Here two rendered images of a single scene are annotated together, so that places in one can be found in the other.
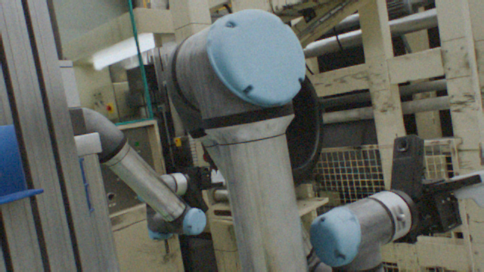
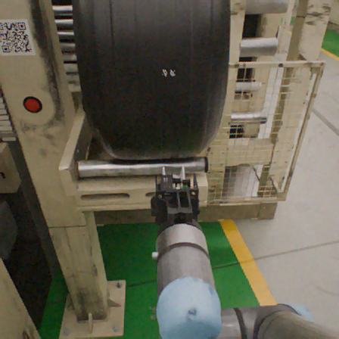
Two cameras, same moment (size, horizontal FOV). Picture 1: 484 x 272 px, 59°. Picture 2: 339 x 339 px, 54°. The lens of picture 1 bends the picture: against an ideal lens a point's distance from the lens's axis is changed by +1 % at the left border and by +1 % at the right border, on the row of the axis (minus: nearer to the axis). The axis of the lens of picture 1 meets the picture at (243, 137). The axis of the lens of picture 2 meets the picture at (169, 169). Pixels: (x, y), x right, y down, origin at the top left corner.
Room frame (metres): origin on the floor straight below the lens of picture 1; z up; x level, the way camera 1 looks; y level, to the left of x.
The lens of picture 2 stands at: (1.18, 0.48, 1.44)
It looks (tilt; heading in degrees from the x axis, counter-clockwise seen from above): 38 degrees down; 314
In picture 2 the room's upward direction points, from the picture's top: straight up
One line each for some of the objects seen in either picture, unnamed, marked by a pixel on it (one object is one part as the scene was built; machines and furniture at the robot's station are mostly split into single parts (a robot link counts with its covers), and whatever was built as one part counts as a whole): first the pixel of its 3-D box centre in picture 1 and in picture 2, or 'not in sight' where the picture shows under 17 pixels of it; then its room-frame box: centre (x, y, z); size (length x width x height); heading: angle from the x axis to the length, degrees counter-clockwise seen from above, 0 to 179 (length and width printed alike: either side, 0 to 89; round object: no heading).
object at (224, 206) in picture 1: (248, 210); (141, 185); (1.73, 0.03, 0.84); 0.36 x 0.09 x 0.06; 47
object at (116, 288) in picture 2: not in sight; (94, 306); (1.99, 0.14, 0.02); 0.27 x 0.27 x 0.04; 47
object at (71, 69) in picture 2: not in sight; (77, 47); (2.26, -0.16, 1.05); 0.20 x 0.15 x 0.30; 47
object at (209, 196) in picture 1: (237, 187); (80, 140); (1.95, 0.07, 0.90); 0.40 x 0.03 x 0.10; 137
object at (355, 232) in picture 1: (351, 233); not in sight; (0.63, -0.13, 1.04); 0.11 x 0.08 x 0.09; 122
